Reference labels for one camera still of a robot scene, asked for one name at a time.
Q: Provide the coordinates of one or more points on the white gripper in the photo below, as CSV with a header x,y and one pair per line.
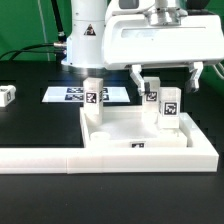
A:
x,y
131,40

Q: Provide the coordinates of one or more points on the white L-shaped obstacle fence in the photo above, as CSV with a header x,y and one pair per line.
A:
x,y
199,157

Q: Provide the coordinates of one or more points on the white marker base sheet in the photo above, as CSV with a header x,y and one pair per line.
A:
x,y
76,94

